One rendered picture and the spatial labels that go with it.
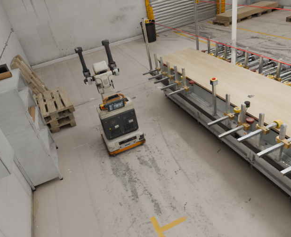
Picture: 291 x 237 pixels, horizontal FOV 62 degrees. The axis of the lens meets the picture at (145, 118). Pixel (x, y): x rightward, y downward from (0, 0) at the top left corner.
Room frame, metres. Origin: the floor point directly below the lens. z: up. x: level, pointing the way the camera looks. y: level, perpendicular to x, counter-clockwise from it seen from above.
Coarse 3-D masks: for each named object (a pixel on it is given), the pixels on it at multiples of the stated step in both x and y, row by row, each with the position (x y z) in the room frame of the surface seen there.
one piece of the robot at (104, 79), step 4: (108, 72) 3.52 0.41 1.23; (112, 72) 3.60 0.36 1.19; (92, 76) 3.54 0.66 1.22; (96, 76) 3.46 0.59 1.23; (100, 76) 3.48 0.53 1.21; (104, 76) 3.49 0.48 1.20; (108, 76) 3.50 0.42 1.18; (112, 76) 3.52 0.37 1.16; (96, 80) 3.45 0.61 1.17; (100, 80) 3.46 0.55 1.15; (104, 80) 3.48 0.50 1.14; (108, 80) 3.49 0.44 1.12; (100, 84) 3.51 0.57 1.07; (104, 84) 3.46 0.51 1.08; (108, 84) 3.48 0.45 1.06; (104, 88) 3.51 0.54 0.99; (108, 88) 3.53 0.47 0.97; (104, 92) 3.51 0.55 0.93; (108, 92) 3.53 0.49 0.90; (112, 92) 3.55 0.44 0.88; (104, 96) 3.50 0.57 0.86
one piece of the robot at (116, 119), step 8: (112, 96) 3.16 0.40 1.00; (104, 104) 3.12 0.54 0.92; (128, 104) 3.20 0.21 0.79; (104, 112) 3.10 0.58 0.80; (112, 112) 3.13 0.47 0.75; (120, 112) 3.16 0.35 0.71; (128, 112) 3.19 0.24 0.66; (104, 120) 3.09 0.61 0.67; (112, 120) 3.12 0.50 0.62; (120, 120) 3.15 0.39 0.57; (128, 120) 3.18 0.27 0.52; (136, 120) 3.22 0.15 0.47; (104, 128) 3.09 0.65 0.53; (112, 128) 3.11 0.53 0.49; (120, 128) 3.14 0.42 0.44; (128, 128) 3.18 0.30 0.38; (136, 128) 3.21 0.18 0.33; (112, 136) 3.10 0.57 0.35
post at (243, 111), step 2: (242, 104) 2.10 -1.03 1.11; (244, 104) 2.10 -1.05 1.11; (242, 106) 2.10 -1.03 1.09; (244, 106) 2.09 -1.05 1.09; (242, 108) 2.10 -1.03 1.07; (244, 108) 2.09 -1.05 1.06; (242, 110) 2.10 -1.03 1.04; (244, 110) 2.09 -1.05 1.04; (242, 112) 2.09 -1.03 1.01; (244, 112) 2.10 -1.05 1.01; (242, 114) 2.09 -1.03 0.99; (244, 114) 2.10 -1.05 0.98; (242, 116) 2.09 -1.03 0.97; (244, 116) 2.10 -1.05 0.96; (242, 118) 2.09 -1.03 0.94; (244, 118) 2.10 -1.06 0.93; (240, 120) 2.12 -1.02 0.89; (242, 120) 2.09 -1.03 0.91; (244, 120) 2.10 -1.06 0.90; (242, 122) 2.09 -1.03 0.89; (244, 122) 2.10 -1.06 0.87
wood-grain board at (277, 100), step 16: (192, 48) 4.77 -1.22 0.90; (176, 64) 4.10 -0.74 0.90; (192, 64) 3.95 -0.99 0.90; (208, 64) 3.81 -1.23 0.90; (224, 64) 3.67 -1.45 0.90; (208, 80) 3.22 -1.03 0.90; (224, 80) 3.12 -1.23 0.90; (240, 80) 3.02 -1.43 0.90; (256, 80) 2.92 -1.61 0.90; (272, 80) 2.83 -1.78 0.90; (224, 96) 2.68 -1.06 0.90; (240, 96) 2.60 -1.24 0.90; (256, 96) 2.52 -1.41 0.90; (272, 96) 2.45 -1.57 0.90; (288, 96) 2.38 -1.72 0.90; (256, 112) 2.20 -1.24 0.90; (272, 112) 2.13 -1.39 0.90; (288, 112) 2.08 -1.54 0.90; (272, 128) 1.90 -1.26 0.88; (288, 128) 1.82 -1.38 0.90
